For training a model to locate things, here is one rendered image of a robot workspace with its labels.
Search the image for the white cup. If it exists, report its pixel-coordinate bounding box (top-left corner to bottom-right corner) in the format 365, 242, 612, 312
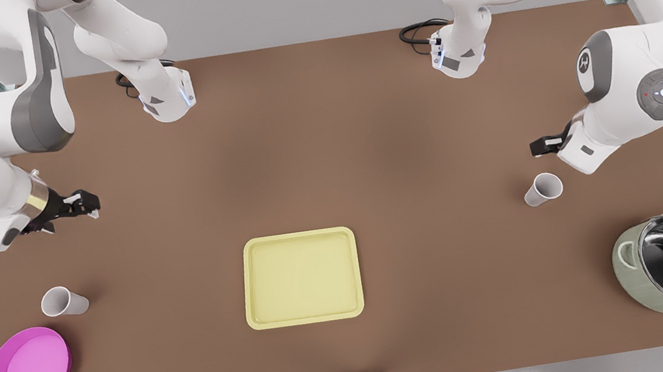
521, 171, 566, 209
39, 283, 91, 320

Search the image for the yellow tray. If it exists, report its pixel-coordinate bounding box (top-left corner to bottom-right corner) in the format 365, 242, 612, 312
236, 224, 367, 333

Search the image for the black cable loop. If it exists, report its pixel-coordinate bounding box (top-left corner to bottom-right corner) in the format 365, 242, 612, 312
397, 16, 456, 60
113, 57, 181, 102

